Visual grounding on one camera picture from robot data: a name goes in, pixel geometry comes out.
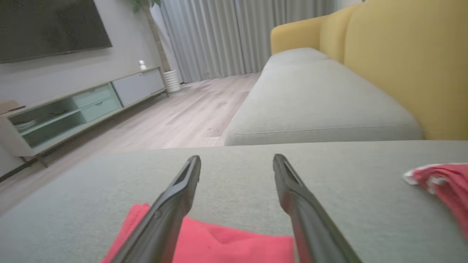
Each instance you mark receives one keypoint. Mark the red and white jersey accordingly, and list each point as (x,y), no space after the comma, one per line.
(226,244)

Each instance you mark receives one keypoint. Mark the small grey sofa seat cushion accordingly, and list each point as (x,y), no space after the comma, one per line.
(296,56)

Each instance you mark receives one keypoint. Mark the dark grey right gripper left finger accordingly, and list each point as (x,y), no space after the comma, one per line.
(168,212)

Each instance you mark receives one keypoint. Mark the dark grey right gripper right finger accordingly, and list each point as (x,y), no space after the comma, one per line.
(310,219)

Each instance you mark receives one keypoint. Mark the green potted plant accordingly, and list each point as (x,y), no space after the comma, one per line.
(153,22)

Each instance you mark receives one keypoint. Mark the grey pleated curtain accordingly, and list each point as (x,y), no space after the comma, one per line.
(226,36)

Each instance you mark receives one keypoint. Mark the large grey sofa seat cushion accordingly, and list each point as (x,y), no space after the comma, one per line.
(237,171)

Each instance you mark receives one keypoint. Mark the folded red garment white trim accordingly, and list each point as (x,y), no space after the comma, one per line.
(446,186)

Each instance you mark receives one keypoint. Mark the low TV cabinet mint drawers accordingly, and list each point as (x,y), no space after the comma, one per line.
(95,98)

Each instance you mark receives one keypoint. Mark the white dishes in cabinet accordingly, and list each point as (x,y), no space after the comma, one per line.
(25,125)

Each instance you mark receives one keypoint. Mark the small white figurine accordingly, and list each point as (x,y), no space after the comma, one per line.
(142,65)

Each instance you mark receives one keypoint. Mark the white ribbed plant pot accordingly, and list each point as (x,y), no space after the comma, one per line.
(172,81)

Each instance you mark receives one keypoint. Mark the black flat screen TV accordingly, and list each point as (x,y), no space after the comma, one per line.
(47,25)

